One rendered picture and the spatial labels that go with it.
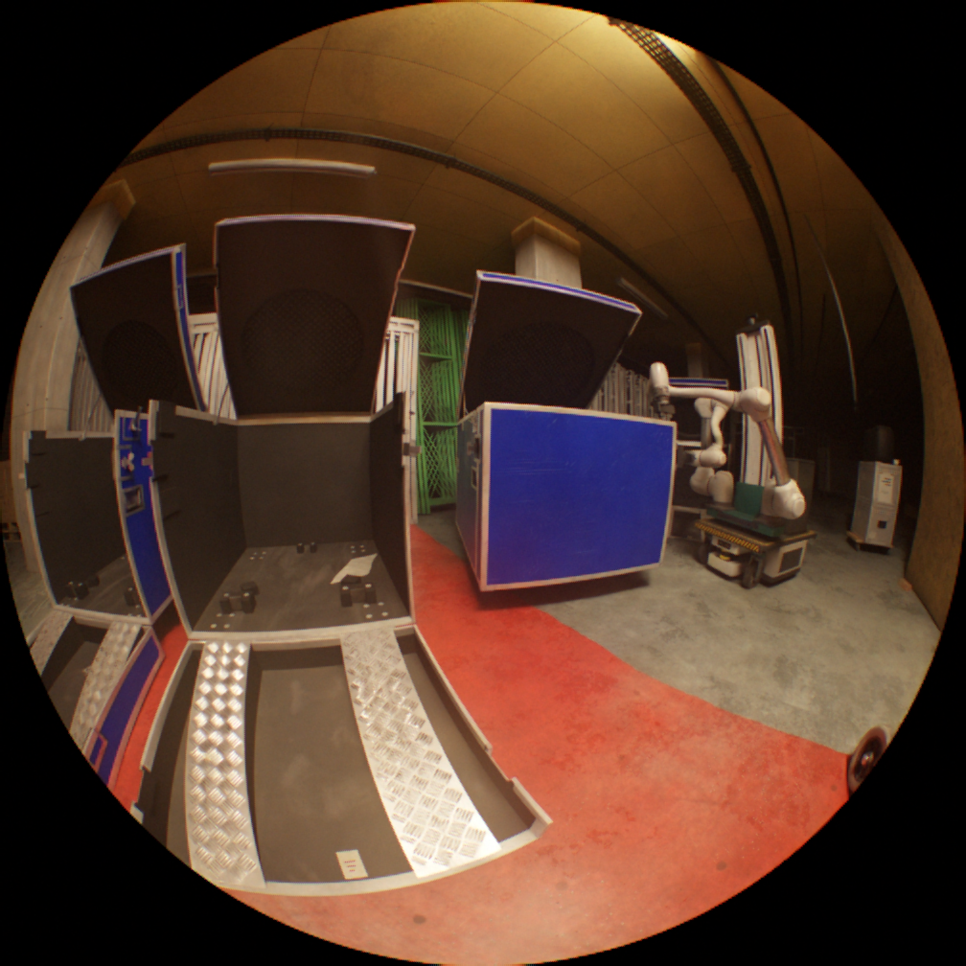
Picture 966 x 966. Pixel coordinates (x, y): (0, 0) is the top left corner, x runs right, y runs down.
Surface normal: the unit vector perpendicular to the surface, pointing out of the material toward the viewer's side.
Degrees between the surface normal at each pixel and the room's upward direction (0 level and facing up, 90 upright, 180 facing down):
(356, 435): 90
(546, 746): 0
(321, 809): 2
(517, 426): 90
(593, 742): 0
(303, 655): 92
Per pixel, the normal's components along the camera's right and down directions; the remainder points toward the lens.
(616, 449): 0.18, 0.13
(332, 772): 0.04, -0.99
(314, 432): 0.47, 0.12
